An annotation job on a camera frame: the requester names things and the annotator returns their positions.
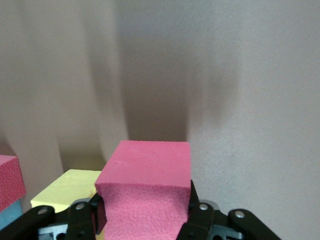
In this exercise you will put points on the yellow foam cube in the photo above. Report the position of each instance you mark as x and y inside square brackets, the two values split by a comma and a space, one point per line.
[67, 190]

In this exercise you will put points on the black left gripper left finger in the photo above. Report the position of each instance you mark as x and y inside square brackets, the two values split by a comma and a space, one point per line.
[75, 222]

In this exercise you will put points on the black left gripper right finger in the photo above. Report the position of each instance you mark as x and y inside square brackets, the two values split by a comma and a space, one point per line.
[207, 225]

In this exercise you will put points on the red foam cube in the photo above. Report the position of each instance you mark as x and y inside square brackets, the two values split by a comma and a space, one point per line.
[10, 180]
[147, 190]

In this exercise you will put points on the blue foam cube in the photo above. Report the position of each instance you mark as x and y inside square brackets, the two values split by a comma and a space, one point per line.
[10, 216]

